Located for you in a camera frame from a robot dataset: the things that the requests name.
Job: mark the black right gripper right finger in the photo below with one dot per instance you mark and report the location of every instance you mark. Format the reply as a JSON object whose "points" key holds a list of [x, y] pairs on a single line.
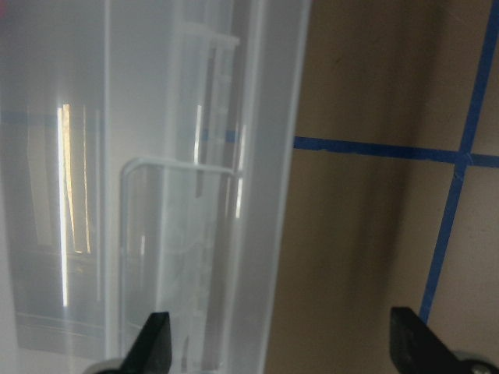
{"points": [[414, 348]]}

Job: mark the clear plastic box lid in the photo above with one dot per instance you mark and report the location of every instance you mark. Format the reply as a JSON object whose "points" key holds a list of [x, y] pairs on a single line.
{"points": [[145, 156]]}

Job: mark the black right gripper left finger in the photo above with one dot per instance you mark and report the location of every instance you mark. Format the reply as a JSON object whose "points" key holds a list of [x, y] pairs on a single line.
{"points": [[151, 352]]}

